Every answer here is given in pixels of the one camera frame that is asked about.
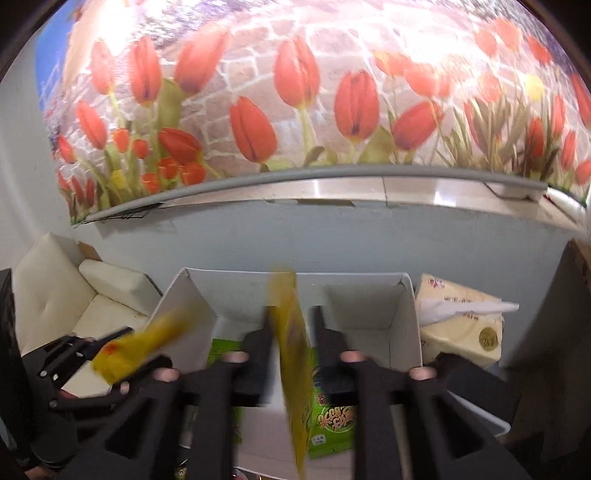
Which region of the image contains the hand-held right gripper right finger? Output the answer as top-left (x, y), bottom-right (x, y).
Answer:
top-left (314, 306), bottom-right (532, 480)

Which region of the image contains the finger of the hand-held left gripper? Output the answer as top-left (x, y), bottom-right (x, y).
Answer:
top-left (46, 381), bottom-right (132, 414)
top-left (39, 327), bottom-right (136, 384)

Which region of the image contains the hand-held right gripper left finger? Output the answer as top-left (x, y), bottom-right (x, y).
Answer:
top-left (65, 307), bottom-right (278, 480)

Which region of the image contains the yellow snack packet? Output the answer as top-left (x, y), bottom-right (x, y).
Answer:
top-left (267, 265), bottom-right (320, 478)
top-left (91, 309), bottom-right (197, 385)

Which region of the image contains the bright green snack packet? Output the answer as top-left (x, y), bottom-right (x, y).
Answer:
top-left (305, 347), bottom-right (357, 459)
top-left (204, 338), bottom-right (245, 445)

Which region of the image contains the white cardboard box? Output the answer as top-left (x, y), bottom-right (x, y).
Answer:
top-left (147, 267), bottom-right (423, 476)

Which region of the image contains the white leather sofa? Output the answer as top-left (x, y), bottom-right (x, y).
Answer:
top-left (11, 232), bottom-right (163, 398)

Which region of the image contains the black board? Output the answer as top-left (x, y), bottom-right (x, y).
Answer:
top-left (0, 268), bottom-right (25, 418)

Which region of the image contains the cream tissue pack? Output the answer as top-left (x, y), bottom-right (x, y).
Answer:
top-left (414, 272), bottom-right (520, 370)

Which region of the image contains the grey wall rail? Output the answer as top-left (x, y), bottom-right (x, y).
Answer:
top-left (69, 166), bottom-right (583, 227)

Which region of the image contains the tulip wall poster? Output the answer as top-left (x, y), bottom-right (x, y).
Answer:
top-left (39, 0), bottom-right (591, 226)

